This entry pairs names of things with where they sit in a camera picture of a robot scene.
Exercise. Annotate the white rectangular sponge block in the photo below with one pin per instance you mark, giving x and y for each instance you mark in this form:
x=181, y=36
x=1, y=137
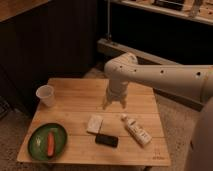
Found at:
x=94, y=124

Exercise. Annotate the black phone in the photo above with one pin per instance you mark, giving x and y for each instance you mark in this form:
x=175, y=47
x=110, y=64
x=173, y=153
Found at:
x=108, y=140

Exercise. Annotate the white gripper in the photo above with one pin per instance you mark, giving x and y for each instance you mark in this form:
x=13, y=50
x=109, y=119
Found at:
x=115, y=94

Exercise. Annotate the white tube bottle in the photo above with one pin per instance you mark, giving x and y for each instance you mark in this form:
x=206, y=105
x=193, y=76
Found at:
x=136, y=130

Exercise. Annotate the translucent plastic cup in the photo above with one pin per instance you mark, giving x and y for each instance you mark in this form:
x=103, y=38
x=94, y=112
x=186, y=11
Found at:
x=46, y=95

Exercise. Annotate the wooden folding table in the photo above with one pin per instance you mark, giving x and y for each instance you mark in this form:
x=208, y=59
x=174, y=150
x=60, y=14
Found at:
x=76, y=100

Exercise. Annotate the wooden shelf with items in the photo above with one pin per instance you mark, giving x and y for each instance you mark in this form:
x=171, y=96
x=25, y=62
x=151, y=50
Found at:
x=194, y=10

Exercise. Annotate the orange carrot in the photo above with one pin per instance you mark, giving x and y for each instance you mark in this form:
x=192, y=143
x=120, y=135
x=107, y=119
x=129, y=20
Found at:
x=51, y=144

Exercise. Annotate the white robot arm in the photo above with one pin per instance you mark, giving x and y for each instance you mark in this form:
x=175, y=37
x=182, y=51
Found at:
x=193, y=82

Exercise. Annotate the metal vertical pole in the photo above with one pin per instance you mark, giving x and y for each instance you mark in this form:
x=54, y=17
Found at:
x=108, y=20

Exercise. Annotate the green plate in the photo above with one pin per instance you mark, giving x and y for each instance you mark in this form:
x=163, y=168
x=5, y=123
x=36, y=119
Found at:
x=37, y=144

